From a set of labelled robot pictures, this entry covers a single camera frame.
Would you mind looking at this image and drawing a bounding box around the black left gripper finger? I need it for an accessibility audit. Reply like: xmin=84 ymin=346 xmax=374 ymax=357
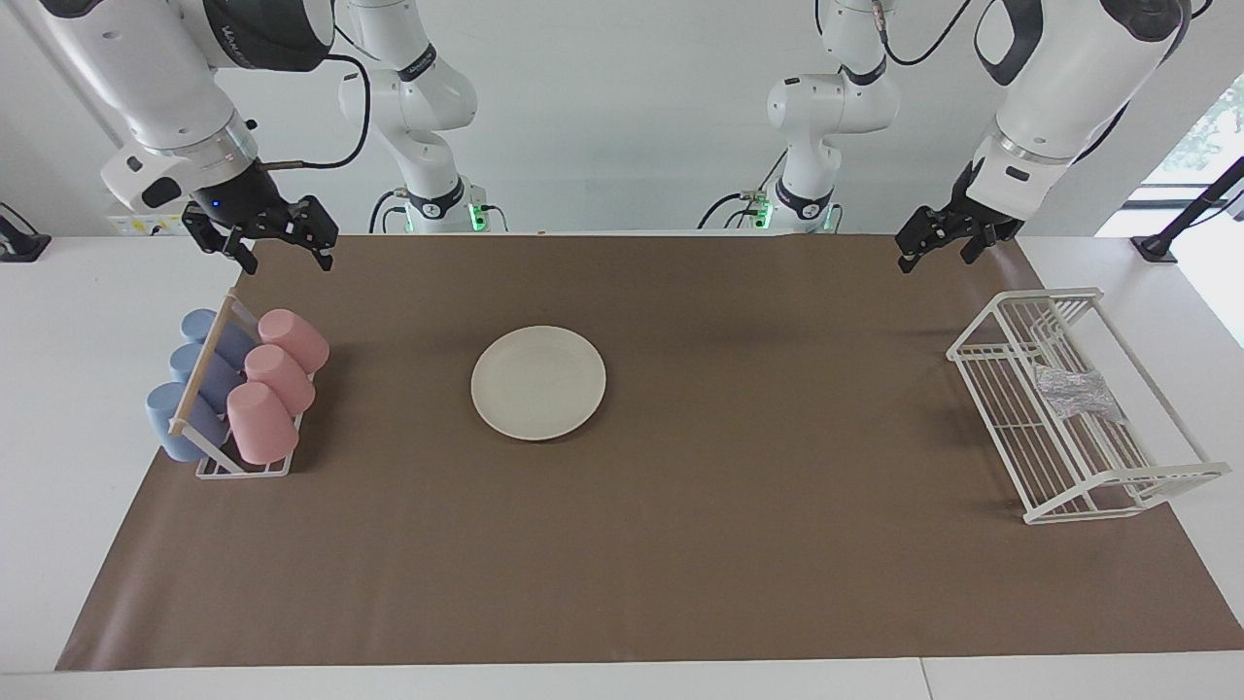
xmin=960 ymin=222 xmax=1007 ymax=265
xmin=897 ymin=206 xmax=958 ymax=273

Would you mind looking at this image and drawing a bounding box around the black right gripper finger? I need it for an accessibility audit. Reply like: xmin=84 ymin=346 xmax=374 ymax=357
xmin=282 ymin=196 xmax=339 ymax=271
xmin=183 ymin=206 xmax=259 ymax=275

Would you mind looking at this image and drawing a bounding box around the clear plastic wrapper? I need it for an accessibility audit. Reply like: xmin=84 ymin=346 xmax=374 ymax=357
xmin=1035 ymin=366 xmax=1126 ymax=421

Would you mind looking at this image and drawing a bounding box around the cream round plate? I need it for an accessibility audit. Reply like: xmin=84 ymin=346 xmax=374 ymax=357
xmin=471 ymin=326 xmax=607 ymax=442

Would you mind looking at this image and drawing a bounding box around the blue plastic cup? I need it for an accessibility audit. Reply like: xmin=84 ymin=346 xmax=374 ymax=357
xmin=181 ymin=309 xmax=259 ymax=368
xmin=170 ymin=343 xmax=244 ymax=409
xmin=146 ymin=383 xmax=229 ymax=462

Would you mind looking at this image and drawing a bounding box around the pink plastic cup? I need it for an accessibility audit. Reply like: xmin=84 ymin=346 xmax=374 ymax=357
xmin=226 ymin=381 xmax=299 ymax=466
xmin=244 ymin=344 xmax=317 ymax=415
xmin=258 ymin=309 xmax=330 ymax=374

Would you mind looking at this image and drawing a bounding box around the white cup holder rack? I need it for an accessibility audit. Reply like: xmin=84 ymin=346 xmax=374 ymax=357
xmin=168 ymin=289 xmax=317 ymax=479

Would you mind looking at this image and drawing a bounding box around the brown table mat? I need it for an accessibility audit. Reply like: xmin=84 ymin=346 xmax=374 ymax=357
xmin=55 ymin=233 xmax=1244 ymax=672

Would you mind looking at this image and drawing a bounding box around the black base cable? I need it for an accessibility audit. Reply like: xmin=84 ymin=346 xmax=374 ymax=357
xmin=369 ymin=190 xmax=409 ymax=234
xmin=698 ymin=146 xmax=790 ymax=231

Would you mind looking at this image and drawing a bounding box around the white wall outlet box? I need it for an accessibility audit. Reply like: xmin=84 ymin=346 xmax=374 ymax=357
xmin=107 ymin=214 xmax=190 ymax=236

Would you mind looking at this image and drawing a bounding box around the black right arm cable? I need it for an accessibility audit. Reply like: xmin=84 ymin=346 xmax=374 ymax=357
xmin=262 ymin=53 xmax=372 ymax=172

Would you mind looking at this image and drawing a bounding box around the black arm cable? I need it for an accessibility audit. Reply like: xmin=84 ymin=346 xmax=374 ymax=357
xmin=262 ymin=53 xmax=372 ymax=172
xmin=873 ymin=0 xmax=975 ymax=67

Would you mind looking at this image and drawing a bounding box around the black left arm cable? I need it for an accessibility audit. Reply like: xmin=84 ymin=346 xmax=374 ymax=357
xmin=873 ymin=0 xmax=975 ymax=67

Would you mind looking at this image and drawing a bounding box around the black table clamp mount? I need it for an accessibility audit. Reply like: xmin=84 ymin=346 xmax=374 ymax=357
xmin=0 ymin=202 xmax=52 ymax=263

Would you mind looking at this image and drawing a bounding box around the white wire dish rack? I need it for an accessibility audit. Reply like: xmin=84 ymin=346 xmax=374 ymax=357
xmin=947 ymin=287 xmax=1231 ymax=526

